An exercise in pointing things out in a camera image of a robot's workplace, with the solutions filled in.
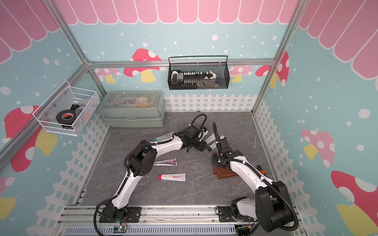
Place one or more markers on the silver wrench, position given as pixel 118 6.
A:
pixel 255 142

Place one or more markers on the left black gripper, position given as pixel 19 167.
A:
pixel 201 146

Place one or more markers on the dark cap toothpaste tube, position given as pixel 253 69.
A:
pixel 211 143

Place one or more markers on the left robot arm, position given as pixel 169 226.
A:
pixel 140 161

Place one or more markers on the red cap toothpaste tube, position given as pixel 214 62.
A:
pixel 173 177

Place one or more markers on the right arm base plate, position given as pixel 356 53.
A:
pixel 230 214

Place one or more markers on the brown microfiber cloth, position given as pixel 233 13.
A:
pixel 223 173

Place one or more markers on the silver foil toothpaste tube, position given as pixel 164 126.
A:
pixel 168 162

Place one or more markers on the teal cap toothpaste tube upper-left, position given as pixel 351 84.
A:
pixel 164 137

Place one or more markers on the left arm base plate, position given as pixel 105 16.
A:
pixel 125 215

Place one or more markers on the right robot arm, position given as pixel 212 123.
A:
pixel 272 207

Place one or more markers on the white wire basket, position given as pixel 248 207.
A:
pixel 83 101

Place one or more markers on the black tape roll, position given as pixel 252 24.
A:
pixel 66 117

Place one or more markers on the orange handled tool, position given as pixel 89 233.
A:
pixel 259 168

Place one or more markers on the black power strip in basket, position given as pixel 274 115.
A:
pixel 199 79

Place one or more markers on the green plastic storage box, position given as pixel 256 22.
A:
pixel 133 108

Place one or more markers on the black wire mesh basket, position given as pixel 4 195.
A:
pixel 216 64

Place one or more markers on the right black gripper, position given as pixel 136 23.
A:
pixel 214 156

